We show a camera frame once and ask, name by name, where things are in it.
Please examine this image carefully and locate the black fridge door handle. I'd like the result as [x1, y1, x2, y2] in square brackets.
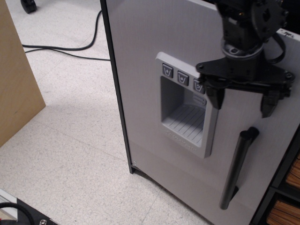
[219, 127, 260, 210]

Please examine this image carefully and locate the upper woven basket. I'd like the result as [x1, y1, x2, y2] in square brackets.
[285, 154, 300, 189]

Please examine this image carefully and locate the black floor cable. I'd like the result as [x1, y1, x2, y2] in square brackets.
[22, 10, 111, 61]

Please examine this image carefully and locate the grey ice dispenser housing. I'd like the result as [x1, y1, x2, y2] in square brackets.
[155, 52, 218, 158]

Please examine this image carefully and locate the grey toy fridge door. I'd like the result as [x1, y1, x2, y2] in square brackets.
[107, 0, 300, 225]

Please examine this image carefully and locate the lower woven basket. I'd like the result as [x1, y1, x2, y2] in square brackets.
[266, 200, 300, 225]

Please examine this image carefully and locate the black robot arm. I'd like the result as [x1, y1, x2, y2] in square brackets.
[196, 0, 295, 118]

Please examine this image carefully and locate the black toy fridge cabinet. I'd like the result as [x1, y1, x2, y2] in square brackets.
[100, 0, 147, 178]

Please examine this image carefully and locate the woven basket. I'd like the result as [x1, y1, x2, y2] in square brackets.
[285, 154, 300, 189]
[266, 200, 300, 225]

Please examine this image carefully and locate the black braided cable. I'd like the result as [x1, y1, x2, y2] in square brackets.
[0, 202, 36, 225]

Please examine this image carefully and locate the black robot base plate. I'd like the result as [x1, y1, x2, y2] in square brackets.
[0, 198, 59, 225]

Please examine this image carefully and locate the light wooden panel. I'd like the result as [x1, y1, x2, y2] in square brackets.
[0, 0, 45, 145]

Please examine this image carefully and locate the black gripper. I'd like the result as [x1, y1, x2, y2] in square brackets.
[196, 50, 295, 118]

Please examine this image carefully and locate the black caster wheel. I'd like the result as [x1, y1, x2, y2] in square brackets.
[20, 0, 37, 14]

